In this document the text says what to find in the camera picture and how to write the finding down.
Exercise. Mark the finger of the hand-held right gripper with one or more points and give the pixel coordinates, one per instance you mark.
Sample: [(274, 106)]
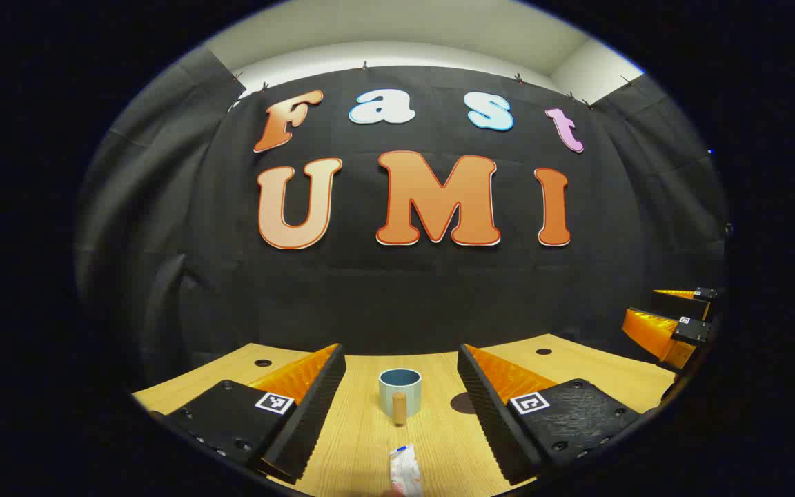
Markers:
[(691, 331), (704, 293)]

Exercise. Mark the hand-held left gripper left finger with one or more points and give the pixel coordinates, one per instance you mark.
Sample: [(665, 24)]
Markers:
[(315, 407)]

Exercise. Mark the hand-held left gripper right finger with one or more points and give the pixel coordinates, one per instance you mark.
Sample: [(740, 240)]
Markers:
[(491, 414)]

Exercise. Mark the dark brown round coaster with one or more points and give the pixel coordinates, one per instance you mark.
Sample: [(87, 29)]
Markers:
[(463, 404)]

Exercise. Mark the light blue cup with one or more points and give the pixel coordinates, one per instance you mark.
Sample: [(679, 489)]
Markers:
[(399, 392)]

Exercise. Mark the white toothpaste tube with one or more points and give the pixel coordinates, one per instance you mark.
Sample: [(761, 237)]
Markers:
[(406, 473)]

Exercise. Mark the wooden desktop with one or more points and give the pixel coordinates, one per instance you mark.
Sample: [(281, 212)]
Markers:
[(363, 442)]

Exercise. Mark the black backdrop cloth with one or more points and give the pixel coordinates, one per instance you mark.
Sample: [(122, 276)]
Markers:
[(404, 297)]

